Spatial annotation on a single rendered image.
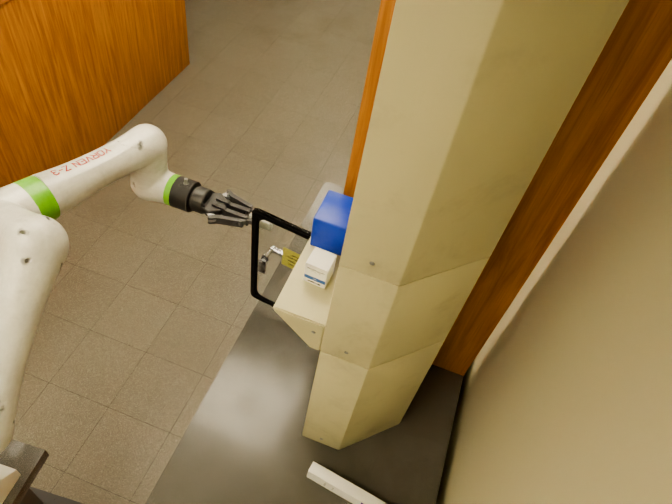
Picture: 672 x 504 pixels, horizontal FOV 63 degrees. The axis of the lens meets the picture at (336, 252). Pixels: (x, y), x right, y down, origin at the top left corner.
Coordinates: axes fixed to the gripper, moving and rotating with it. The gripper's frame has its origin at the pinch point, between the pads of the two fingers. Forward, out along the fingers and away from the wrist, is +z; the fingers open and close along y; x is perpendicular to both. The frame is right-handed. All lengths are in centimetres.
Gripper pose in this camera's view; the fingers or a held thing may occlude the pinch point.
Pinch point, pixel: (261, 221)
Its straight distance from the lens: 155.5
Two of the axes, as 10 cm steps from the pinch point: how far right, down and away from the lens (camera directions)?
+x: -1.3, 6.4, 7.6
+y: 3.3, -6.9, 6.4
